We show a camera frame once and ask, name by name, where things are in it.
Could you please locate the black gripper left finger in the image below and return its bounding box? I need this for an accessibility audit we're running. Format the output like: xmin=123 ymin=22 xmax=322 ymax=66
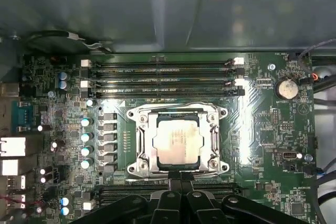
xmin=76 ymin=171 xmax=182 ymax=224

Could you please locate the black wire with white tape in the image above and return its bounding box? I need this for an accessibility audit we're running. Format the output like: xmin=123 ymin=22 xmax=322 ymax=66
xmin=26 ymin=30 xmax=113 ymax=52

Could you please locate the thin grey wire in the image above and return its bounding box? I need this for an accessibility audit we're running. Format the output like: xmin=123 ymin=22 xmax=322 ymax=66
xmin=290 ymin=39 xmax=336 ymax=59

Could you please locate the black PC case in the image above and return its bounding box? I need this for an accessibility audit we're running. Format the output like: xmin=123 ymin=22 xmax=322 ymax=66
xmin=0 ymin=0 xmax=336 ymax=224

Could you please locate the silver CPU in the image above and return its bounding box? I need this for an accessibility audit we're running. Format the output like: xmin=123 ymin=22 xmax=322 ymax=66
xmin=153 ymin=112 xmax=206 ymax=170

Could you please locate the CPU socket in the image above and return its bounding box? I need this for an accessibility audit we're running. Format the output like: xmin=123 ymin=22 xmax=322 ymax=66
xmin=125 ymin=103 xmax=229 ymax=180

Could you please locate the wire locking lever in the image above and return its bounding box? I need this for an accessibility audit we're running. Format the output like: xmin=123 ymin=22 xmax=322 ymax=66
xmin=131 ymin=102 xmax=226 ymax=114

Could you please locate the green motherboard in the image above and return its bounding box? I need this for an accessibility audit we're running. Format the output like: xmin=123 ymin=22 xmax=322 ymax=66
xmin=20 ymin=52 xmax=316 ymax=224

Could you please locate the RAM slot with black latches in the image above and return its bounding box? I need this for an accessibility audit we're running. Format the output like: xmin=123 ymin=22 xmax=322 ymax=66
xmin=96 ymin=182 xmax=249 ymax=193
xmin=80 ymin=88 xmax=247 ymax=99
xmin=80 ymin=67 xmax=247 ymax=78

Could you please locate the RAM slot with white latches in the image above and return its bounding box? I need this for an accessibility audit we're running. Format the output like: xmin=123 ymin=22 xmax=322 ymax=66
xmin=80 ymin=77 xmax=245 ymax=89
xmin=80 ymin=57 xmax=245 ymax=68
xmin=83 ymin=192 xmax=253 ymax=211

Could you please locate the silver coin battery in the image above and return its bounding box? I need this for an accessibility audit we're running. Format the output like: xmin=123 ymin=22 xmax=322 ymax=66
xmin=274 ymin=76 xmax=299 ymax=104

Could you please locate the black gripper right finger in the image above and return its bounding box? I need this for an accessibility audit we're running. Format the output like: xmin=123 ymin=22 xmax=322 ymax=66
xmin=181 ymin=172 xmax=301 ymax=224

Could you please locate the metal socket cover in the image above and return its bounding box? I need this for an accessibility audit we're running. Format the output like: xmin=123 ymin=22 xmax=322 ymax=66
xmin=138 ymin=107 xmax=220 ymax=175

